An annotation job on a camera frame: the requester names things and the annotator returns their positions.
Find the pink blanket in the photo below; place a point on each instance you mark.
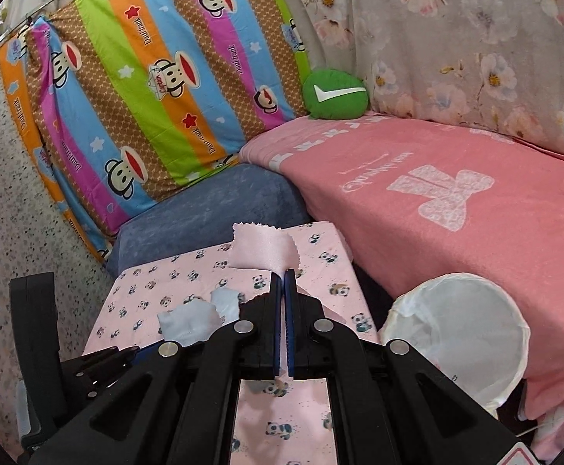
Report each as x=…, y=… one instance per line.
x=408, y=213

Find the grey floral cloth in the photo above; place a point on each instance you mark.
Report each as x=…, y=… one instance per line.
x=456, y=34

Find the green round cushion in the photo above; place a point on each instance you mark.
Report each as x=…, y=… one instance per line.
x=335, y=94

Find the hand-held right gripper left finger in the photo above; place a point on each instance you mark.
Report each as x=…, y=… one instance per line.
x=277, y=319

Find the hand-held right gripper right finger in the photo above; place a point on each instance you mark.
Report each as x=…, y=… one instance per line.
x=290, y=319

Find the colourful monkey print pillow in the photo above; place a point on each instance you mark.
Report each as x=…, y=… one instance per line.
x=141, y=82

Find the light blue sock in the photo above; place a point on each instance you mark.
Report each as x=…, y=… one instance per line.
x=189, y=322

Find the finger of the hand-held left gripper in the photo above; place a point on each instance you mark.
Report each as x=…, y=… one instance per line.
x=102, y=368

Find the blue plush cushion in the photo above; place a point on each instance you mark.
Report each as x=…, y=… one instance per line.
x=204, y=203

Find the white mesh basket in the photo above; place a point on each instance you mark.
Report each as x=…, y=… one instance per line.
x=456, y=319

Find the pink fabric swatch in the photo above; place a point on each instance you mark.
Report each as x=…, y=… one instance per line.
x=257, y=247

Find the pink panda-print cloth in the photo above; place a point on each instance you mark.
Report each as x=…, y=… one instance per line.
x=165, y=276

